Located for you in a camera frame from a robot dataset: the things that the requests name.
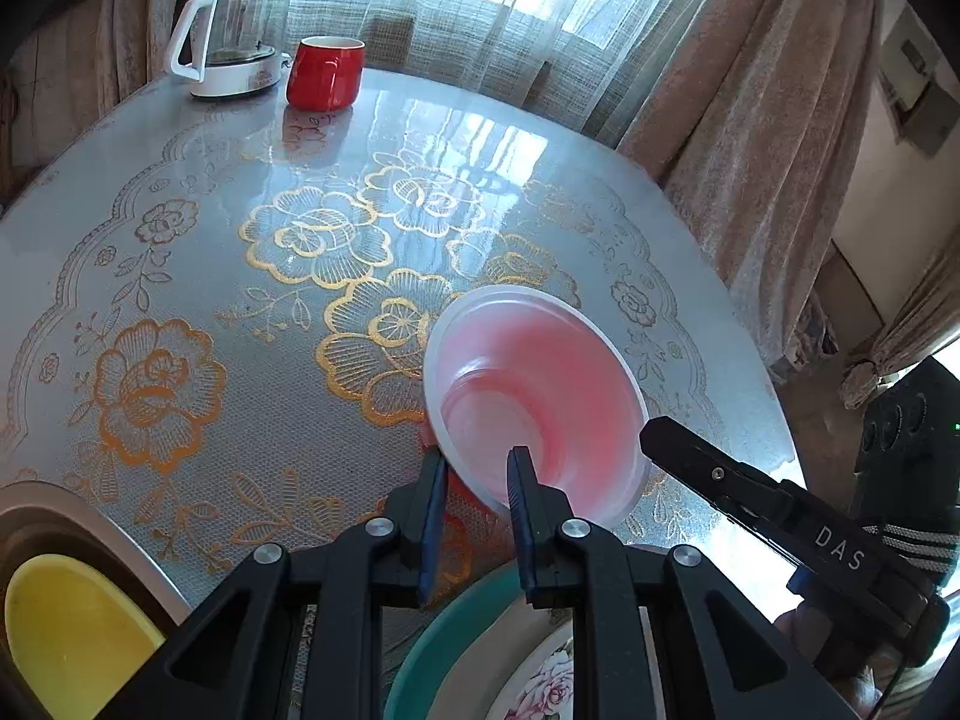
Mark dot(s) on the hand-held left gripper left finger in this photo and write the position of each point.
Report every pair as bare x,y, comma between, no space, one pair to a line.
431,532

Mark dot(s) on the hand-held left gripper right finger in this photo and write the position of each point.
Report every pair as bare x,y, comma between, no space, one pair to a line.
521,532

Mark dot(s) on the yellow plastic bowl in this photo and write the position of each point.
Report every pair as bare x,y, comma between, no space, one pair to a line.
75,630

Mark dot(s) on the green plate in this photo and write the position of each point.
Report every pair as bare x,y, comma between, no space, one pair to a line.
420,660

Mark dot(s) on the gold floral table cover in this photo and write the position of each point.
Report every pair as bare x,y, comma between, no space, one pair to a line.
262,315

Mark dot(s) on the red mug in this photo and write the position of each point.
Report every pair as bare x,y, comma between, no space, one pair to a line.
322,75

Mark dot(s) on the pink plastic bowl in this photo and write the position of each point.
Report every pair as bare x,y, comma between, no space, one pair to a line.
525,382

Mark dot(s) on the sheer white curtain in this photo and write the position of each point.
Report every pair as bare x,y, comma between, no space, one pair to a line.
487,15

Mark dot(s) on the wall electrical box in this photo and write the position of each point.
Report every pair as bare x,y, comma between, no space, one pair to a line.
919,82

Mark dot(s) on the large white printed plate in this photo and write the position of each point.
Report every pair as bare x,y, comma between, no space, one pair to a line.
465,690

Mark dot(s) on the small white floral plate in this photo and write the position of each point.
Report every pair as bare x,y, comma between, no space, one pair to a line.
547,690

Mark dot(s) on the person's right hand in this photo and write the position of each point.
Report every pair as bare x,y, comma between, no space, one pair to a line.
814,641

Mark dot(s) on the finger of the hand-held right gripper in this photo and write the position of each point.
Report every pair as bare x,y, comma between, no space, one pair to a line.
705,469

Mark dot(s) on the beige heavy curtain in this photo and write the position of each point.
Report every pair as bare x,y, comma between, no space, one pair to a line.
750,127

